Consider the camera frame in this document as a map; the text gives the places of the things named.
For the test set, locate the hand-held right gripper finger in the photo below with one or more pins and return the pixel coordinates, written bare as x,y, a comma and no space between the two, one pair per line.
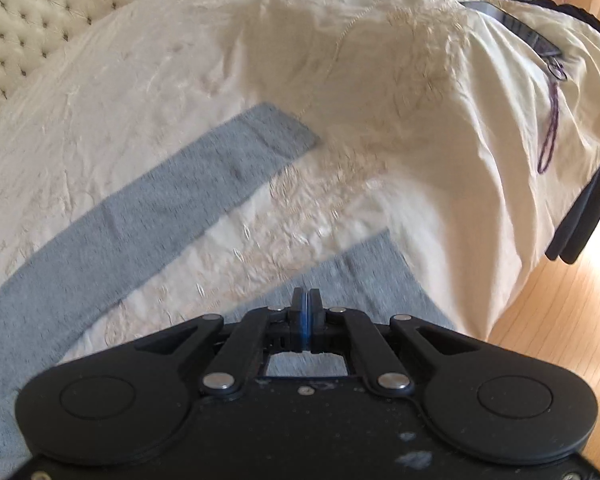
302,321
312,321

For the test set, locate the grey knit pants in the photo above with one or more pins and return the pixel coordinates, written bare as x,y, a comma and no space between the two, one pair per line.
130,230

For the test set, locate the cream embroidered bedspread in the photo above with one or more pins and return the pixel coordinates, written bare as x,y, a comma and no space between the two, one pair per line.
190,85

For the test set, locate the dark navy garment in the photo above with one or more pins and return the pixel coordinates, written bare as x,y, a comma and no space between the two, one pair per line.
580,220

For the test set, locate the black phone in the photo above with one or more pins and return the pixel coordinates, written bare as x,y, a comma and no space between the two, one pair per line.
517,25

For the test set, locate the cream tufted headboard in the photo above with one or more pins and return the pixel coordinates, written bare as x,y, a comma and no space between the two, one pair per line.
35,25

